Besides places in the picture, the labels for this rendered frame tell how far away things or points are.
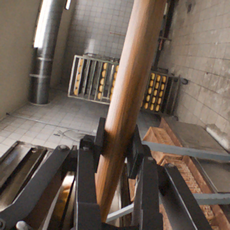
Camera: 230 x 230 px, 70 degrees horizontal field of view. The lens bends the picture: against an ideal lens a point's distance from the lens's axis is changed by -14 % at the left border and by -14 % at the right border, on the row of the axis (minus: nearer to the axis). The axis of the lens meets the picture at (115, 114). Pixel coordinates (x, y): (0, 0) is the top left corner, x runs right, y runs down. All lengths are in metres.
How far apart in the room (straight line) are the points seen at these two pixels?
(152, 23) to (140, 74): 0.05
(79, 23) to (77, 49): 0.71
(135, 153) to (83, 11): 5.27
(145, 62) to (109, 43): 5.02
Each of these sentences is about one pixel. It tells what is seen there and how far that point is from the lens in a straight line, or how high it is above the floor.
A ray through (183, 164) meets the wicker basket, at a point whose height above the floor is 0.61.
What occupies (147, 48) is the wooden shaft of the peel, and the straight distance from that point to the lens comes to 0.17.
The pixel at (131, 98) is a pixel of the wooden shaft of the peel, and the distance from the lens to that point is 0.17.
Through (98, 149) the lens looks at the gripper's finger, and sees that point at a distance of 0.16.
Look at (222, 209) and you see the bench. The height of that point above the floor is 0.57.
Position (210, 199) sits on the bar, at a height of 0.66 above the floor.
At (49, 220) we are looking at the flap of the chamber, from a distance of 1.18.
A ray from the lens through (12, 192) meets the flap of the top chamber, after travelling 1.55.
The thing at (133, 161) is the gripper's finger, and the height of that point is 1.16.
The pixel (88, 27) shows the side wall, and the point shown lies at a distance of 5.27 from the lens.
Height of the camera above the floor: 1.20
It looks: 4 degrees down
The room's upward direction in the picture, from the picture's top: 79 degrees counter-clockwise
